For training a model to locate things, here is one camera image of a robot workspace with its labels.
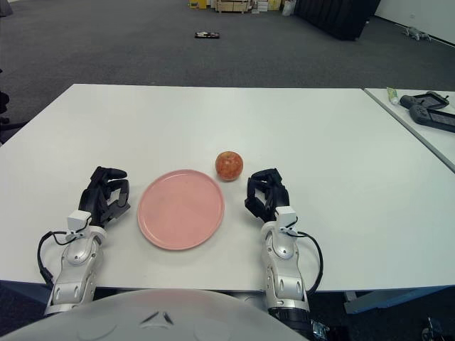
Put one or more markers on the grey robot torso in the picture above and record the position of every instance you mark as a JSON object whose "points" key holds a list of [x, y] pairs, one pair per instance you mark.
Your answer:
{"points": [[142, 314]]}

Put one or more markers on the small black floor tray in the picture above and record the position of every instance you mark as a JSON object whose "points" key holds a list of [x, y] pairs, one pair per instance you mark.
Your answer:
{"points": [[207, 35]]}

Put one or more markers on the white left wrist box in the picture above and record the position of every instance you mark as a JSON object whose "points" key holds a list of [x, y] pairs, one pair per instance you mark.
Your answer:
{"points": [[79, 221]]}

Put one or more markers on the yellow box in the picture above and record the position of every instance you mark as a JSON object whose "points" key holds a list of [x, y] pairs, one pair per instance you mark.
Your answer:
{"points": [[196, 3]]}

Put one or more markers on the green white tube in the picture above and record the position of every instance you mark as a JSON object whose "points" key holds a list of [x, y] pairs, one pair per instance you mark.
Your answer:
{"points": [[392, 95]]}

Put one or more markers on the pink round plate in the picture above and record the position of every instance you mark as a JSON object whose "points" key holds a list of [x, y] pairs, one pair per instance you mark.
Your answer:
{"points": [[181, 209]]}

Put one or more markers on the black curtain partition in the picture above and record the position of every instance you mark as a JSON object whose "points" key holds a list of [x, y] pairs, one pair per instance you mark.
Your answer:
{"points": [[334, 16]]}

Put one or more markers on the red yellow apple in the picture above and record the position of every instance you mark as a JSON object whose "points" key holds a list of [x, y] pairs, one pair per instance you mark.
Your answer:
{"points": [[229, 166]]}

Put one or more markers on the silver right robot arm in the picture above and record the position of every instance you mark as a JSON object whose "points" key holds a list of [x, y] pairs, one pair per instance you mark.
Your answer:
{"points": [[284, 270]]}

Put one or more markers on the white side table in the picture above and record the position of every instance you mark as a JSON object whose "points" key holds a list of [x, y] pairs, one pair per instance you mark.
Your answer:
{"points": [[426, 142]]}

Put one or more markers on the wooden crate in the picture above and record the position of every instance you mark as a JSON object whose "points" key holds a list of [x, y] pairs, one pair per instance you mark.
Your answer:
{"points": [[234, 6]]}

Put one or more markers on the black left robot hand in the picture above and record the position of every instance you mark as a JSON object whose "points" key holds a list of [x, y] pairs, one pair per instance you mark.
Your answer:
{"points": [[96, 199]]}

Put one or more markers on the grey quadruped robot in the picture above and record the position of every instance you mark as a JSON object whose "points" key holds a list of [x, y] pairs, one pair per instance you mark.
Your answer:
{"points": [[416, 33]]}

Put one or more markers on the large black handheld controller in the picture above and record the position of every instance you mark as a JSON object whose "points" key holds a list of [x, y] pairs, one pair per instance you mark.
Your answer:
{"points": [[433, 119]]}

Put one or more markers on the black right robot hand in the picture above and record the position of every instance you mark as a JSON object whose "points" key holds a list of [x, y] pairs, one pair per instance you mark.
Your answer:
{"points": [[273, 193]]}

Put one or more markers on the white plastic bag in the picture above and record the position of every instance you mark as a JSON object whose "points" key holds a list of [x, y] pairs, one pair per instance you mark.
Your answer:
{"points": [[288, 8]]}

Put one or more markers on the black office chair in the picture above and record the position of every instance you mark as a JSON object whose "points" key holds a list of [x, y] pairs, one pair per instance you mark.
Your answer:
{"points": [[4, 103]]}

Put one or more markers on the small black handheld controller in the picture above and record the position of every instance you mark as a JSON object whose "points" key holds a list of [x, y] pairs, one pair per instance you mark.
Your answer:
{"points": [[424, 100]]}

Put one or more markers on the stacked cardboard boxes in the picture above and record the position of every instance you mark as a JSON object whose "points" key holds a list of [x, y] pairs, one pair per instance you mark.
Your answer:
{"points": [[270, 5]]}

